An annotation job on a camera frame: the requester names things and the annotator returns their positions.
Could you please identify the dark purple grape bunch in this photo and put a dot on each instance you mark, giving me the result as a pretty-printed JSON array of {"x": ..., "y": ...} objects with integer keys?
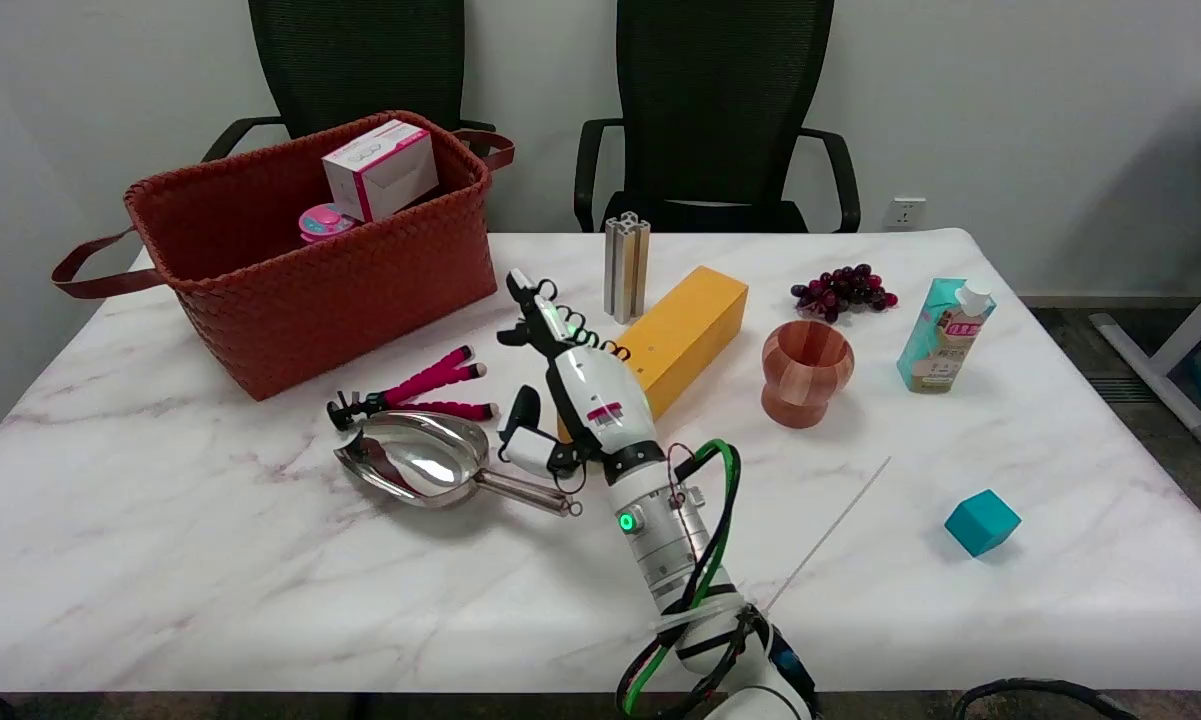
[{"x": 845, "y": 288}]

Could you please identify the white desk frame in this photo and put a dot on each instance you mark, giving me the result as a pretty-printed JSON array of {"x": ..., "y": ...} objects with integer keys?
[{"x": 1165, "y": 380}]

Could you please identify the pink round container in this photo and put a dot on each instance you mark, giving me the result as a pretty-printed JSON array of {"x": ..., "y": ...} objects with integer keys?
[{"x": 322, "y": 222}]

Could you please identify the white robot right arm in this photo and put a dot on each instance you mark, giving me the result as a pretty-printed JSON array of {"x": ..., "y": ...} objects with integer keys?
[{"x": 660, "y": 530}]

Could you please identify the teal blue drink carton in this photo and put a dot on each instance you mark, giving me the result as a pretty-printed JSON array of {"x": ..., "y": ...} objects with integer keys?
[{"x": 945, "y": 340}]

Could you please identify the white and pink box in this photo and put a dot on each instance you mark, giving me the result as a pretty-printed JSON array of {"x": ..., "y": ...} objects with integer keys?
[{"x": 385, "y": 170}]

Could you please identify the shiny metal scoop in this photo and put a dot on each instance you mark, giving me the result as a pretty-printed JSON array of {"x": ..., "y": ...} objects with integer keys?
[{"x": 420, "y": 460}]

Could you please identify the yellow rectangular block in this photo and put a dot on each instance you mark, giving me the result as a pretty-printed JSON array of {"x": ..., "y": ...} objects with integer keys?
[{"x": 690, "y": 320}]

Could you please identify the white wall socket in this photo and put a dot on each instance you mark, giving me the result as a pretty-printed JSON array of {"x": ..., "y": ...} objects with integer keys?
[{"x": 905, "y": 212}]

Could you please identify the red woven basket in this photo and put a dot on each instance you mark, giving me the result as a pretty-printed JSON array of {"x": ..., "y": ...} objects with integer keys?
[{"x": 340, "y": 290}]

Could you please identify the brown wooden vase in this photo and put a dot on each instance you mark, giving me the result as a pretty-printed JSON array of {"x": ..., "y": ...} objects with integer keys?
[{"x": 805, "y": 385}]

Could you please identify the aluminium extrusion profile piece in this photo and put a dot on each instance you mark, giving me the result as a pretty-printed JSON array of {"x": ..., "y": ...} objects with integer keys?
[{"x": 625, "y": 265}]

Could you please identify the pink flexible mini tripod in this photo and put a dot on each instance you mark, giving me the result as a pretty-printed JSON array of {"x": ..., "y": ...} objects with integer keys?
[{"x": 430, "y": 380}]

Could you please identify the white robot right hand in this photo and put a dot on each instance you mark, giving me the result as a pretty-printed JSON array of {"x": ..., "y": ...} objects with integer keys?
[{"x": 600, "y": 400}]

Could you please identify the teal cube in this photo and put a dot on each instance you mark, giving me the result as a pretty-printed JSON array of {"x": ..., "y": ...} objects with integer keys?
[{"x": 982, "y": 522}]

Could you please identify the black mesh office chair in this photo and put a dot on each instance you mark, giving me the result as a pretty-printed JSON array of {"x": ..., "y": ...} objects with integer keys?
[
  {"x": 720, "y": 80},
  {"x": 360, "y": 50}
]

